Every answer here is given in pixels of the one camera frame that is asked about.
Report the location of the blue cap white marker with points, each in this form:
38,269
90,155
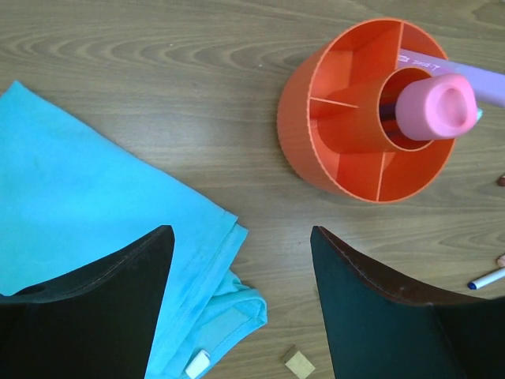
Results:
484,281

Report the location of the brown cap white marker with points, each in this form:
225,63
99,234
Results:
502,181

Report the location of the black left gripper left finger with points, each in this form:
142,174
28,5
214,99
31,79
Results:
97,321

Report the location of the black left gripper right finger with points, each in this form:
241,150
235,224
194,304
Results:
381,323

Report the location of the pink cap white marker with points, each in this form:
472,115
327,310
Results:
501,261

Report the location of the small wooden block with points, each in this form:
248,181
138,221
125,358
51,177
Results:
297,363

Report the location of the orange round desk organizer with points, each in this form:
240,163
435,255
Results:
328,117

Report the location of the teal folded cloth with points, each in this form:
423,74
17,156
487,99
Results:
70,197

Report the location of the purple highlighter pen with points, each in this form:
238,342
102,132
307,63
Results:
488,86

